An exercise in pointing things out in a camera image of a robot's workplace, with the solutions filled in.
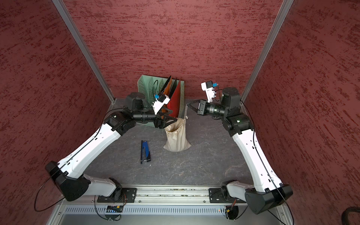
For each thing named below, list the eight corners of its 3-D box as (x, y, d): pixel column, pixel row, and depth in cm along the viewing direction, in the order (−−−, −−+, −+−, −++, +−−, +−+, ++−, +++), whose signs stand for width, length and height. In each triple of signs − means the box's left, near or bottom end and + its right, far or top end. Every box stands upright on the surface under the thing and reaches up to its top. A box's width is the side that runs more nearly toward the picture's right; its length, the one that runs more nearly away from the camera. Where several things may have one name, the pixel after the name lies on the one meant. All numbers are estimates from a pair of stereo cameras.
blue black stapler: (141, 163, 87) (140, 162, 85) (141, 142, 96) (140, 140, 94) (150, 161, 88) (150, 160, 86) (149, 141, 97) (148, 139, 95)
